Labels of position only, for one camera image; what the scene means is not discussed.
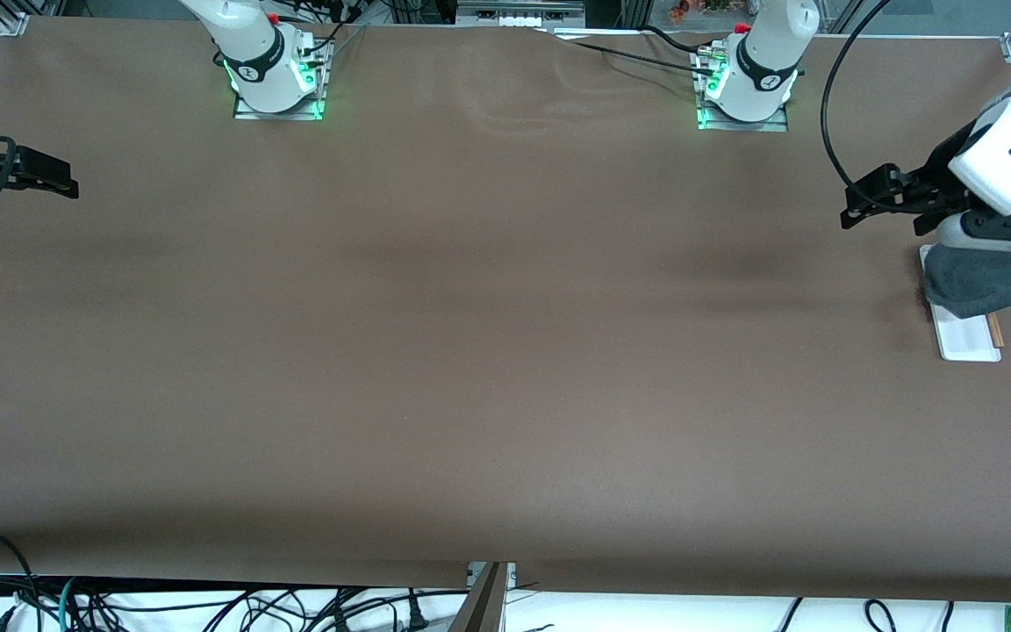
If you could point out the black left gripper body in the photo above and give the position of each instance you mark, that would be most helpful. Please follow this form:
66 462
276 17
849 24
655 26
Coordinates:
938 178

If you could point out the pink and grey towel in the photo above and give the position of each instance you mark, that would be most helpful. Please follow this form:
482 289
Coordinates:
979 281

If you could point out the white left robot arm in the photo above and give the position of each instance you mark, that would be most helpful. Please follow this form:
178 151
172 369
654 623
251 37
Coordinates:
764 53

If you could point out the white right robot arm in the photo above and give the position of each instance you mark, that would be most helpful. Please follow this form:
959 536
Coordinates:
251 44

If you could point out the white rack base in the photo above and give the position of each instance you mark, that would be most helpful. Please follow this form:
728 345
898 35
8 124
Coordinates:
966 338

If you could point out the wooden rack rod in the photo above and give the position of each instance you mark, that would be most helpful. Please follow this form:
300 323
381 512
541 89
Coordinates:
996 332

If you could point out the orange background objects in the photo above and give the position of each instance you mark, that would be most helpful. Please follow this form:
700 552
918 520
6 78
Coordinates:
679 10

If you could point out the grey box with white plugs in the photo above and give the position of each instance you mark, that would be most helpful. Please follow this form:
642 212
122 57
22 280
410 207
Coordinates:
519 19

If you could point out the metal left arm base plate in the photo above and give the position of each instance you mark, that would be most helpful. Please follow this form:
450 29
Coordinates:
769 125

